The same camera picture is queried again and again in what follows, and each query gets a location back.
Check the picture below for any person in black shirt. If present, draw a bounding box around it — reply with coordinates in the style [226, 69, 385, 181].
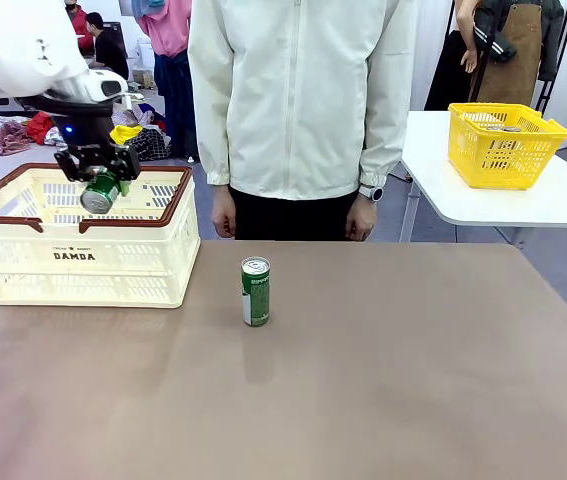
[84, 12, 131, 82]

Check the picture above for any person's left hand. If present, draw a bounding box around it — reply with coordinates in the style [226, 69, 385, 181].
[345, 197, 379, 242]

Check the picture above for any pink patterned cloth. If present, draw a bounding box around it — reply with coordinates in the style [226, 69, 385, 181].
[0, 121, 34, 158]

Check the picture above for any person's right hand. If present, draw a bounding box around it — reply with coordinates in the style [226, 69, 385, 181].
[210, 184, 238, 240]

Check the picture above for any yellow cloth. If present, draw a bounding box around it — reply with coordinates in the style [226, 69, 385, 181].
[109, 124, 145, 148]

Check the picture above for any black hanging garment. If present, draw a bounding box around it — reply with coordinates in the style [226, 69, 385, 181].
[424, 29, 475, 113]

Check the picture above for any yellow plastic basket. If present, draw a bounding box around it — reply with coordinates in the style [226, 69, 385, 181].
[447, 102, 567, 191]

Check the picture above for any silver wristwatch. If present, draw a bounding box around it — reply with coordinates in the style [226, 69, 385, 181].
[357, 183, 385, 203]

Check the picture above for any person in red top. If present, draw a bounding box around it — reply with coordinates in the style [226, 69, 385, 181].
[64, 0, 96, 56]

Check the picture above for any red cloth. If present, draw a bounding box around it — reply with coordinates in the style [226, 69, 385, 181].
[24, 110, 57, 147]

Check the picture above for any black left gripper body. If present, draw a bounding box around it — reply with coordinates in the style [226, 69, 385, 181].
[37, 98, 115, 149]

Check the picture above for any green drink can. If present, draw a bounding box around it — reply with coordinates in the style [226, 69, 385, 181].
[79, 171, 121, 216]
[240, 255, 272, 328]

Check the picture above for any person in pink shirt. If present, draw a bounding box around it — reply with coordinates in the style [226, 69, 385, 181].
[130, 0, 201, 164]

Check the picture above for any white side table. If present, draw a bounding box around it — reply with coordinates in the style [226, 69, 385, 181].
[399, 110, 567, 249]

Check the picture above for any cardboard box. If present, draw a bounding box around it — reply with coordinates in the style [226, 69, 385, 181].
[132, 69, 157, 91]

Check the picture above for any person in cream jacket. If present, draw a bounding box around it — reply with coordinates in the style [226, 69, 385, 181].
[187, 0, 417, 243]

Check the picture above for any person's left forearm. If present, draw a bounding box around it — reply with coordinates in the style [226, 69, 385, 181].
[359, 84, 417, 191]

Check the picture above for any drink can with silver lid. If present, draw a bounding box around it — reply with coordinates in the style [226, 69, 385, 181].
[482, 124, 507, 171]

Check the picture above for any person's right forearm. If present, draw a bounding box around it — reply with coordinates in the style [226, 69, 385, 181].
[188, 84, 237, 188]

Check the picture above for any figure in brown apron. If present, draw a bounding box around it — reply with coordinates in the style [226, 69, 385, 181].
[455, 0, 567, 107]

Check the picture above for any black white checkered cloth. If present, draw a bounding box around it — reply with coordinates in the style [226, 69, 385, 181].
[125, 126, 172, 163]

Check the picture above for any cream plastic shopping basket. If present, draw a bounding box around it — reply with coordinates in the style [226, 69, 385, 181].
[0, 163, 202, 309]

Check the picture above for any lilac plaid cloth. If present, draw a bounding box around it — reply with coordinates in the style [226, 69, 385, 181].
[111, 101, 156, 131]

